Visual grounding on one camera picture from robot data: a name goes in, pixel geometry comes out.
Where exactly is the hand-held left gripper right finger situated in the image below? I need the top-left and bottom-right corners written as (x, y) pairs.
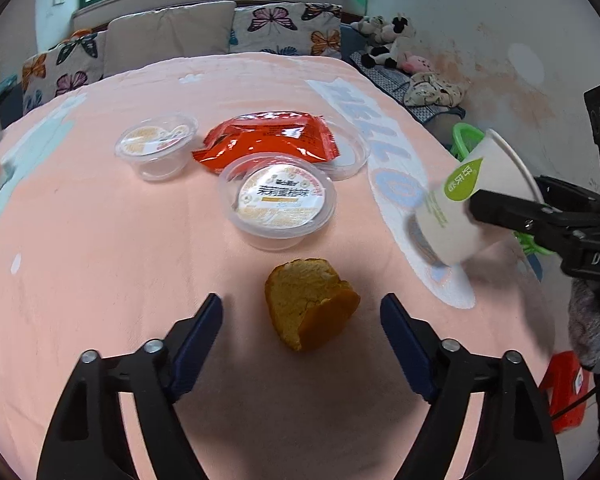
top-left (380, 292), bottom-right (563, 480)

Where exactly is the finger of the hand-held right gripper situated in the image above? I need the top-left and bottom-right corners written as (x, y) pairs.
top-left (535, 175), bottom-right (600, 214)
top-left (467, 188), bottom-right (567, 247)

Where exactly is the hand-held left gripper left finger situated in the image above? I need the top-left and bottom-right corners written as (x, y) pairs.
top-left (36, 292), bottom-right (225, 480)

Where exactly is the white paper cup green leaf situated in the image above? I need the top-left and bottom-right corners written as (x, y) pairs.
top-left (407, 128), bottom-right (547, 267)

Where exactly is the green plastic basket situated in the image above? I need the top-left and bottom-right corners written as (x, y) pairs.
top-left (450, 122), bottom-right (542, 257)

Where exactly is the yellow sponge cake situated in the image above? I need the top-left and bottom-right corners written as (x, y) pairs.
top-left (264, 258), bottom-right (361, 352)

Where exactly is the spotted white plush toy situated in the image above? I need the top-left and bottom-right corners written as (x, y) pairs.
top-left (403, 72), bottom-right (466, 108)

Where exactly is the red plastic stool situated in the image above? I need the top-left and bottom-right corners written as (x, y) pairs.
top-left (539, 351), bottom-right (592, 435)

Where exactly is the clear pudding cup labelled lid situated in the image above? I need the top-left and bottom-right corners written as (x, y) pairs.
top-left (217, 152), bottom-right (338, 251)

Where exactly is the clear plastic lid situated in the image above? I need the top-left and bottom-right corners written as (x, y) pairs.
top-left (324, 119), bottom-right (372, 181)

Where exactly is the pink plush toy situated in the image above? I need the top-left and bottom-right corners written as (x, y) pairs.
top-left (399, 54), bottom-right (437, 74)

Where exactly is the clear pudding cup peeled lid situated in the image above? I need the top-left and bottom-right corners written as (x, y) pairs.
top-left (114, 112), bottom-right (200, 182)

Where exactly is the black white cow plush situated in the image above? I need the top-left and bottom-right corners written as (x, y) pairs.
top-left (351, 12), bottom-right (417, 69)

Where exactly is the red snack packet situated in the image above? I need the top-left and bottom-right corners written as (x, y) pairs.
top-left (190, 109), bottom-right (341, 177)

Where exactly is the butterfly print cushion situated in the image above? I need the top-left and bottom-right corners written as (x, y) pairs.
top-left (22, 30), bottom-right (109, 116)
top-left (230, 2), bottom-right (342, 59)

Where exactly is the beige cushion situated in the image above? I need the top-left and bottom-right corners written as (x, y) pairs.
top-left (102, 0), bottom-right (237, 79)

